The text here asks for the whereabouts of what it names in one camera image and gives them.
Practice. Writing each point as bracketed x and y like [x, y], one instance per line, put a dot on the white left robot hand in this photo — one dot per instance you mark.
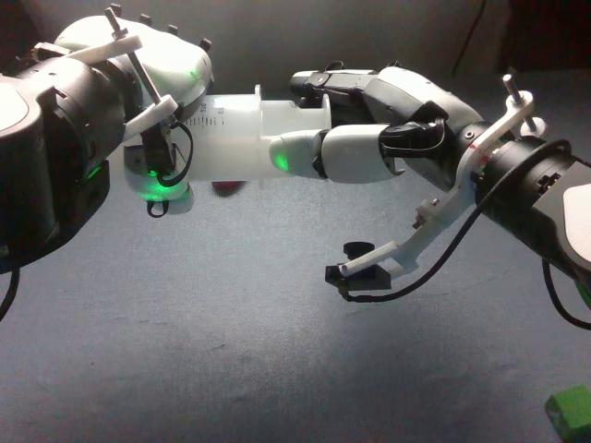
[175, 60]

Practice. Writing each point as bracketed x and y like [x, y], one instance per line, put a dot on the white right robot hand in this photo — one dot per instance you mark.
[351, 152]

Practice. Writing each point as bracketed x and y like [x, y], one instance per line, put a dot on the large translucent plastic syringe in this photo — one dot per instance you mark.
[231, 147]

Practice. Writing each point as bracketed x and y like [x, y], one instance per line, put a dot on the white backdrop sheet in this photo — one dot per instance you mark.
[323, 32]

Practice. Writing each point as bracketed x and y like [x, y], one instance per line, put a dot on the red heart block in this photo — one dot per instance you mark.
[228, 188]

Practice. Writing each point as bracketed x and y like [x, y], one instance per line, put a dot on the blue-grey table cloth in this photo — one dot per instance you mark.
[277, 346]

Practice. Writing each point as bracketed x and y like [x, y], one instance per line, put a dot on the green cube block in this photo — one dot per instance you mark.
[572, 415]

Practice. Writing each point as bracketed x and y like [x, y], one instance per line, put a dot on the white left camera bracket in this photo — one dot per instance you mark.
[124, 44]

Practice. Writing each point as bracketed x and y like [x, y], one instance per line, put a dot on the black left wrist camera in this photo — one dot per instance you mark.
[154, 147]

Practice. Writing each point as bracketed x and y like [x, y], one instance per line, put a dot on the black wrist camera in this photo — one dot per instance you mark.
[154, 147]
[376, 277]

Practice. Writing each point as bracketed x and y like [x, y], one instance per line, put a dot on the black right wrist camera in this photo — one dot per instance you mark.
[376, 277]

